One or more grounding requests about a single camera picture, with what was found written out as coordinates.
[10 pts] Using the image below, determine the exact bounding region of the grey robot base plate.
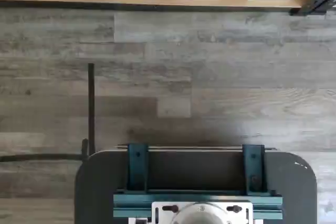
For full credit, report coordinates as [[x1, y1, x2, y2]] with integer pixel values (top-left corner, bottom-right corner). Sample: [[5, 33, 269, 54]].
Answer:
[[75, 149, 318, 224]]

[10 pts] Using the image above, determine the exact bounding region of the silver metal rod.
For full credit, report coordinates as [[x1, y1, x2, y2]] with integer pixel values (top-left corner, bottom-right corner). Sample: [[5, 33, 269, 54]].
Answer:
[[117, 144, 276, 153]]

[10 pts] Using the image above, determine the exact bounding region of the teal metal frame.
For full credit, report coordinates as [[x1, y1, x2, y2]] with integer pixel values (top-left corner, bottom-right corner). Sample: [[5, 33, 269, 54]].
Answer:
[[112, 144, 284, 221]]

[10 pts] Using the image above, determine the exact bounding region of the white mounting plate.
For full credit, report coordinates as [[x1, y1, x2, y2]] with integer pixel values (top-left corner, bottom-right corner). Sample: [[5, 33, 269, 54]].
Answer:
[[128, 200, 263, 224]]

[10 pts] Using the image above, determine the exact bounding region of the thin black floor cable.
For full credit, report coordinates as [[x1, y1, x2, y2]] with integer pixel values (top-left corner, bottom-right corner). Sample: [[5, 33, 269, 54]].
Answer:
[[0, 138, 89, 165], [87, 62, 96, 156]]

